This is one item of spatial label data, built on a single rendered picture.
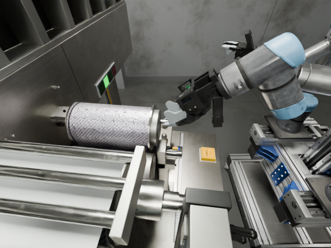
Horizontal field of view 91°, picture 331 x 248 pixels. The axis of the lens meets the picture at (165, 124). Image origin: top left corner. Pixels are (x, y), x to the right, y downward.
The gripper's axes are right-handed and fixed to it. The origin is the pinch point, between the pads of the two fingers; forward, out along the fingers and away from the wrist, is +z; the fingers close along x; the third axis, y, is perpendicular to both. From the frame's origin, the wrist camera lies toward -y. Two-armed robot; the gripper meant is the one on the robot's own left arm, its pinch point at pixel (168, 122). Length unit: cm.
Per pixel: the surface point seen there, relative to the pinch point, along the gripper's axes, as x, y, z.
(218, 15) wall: -250, -47, -26
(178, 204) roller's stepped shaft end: 27.3, 3.6, -8.5
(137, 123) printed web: 5.2, 8.4, 4.0
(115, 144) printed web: 7.6, 7.3, 14.6
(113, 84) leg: -76, 6, 63
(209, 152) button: -14.5, -38.8, 6.3
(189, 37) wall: -245, -44, 24
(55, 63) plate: -8.1, 33.9, 19.0
